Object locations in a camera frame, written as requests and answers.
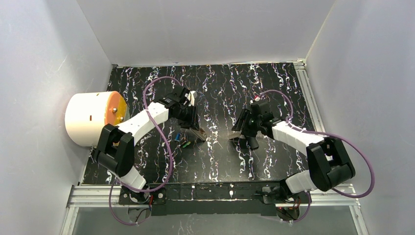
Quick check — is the white remote control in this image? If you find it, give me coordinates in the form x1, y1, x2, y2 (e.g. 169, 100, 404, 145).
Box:
189, 128, 207, 141

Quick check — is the green battery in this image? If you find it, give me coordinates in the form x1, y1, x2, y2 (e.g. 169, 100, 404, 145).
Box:
182, 141, 191, 148

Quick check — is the grey battery cover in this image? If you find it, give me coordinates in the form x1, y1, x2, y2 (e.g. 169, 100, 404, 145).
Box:
228, 133, 241, 141

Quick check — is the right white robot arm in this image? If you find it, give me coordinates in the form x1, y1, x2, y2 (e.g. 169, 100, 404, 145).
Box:
229, 100, 356, 200

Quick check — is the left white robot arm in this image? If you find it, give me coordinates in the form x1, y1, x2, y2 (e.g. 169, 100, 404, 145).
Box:
93, 85, 207, 192

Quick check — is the black remote control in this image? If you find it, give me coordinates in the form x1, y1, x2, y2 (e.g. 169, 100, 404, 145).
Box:
246, 137, 259, 150

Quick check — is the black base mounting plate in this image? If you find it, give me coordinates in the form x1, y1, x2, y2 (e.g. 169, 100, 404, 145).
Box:
118, 181, 311, 220

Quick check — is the white orange cylinder container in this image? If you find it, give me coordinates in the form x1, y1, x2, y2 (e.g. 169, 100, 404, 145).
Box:
65, 91, 130, 147

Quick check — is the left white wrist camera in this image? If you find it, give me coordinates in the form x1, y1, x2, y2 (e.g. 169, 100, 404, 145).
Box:
187, 91, 197, 106

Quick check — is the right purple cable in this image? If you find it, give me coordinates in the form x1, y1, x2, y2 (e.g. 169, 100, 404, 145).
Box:
257, 89, 376, 224

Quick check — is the right aluminium frame rail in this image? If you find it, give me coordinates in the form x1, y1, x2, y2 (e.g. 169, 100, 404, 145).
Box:
294, 58, 369, 235

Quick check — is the aluminium frame rail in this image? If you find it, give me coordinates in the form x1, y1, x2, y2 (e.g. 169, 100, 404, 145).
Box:
294, 58, 369, 235
60, 182, 368, 235

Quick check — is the front aluminium frame rail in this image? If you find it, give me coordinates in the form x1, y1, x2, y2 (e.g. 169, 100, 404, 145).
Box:
60, 182, 368, 235

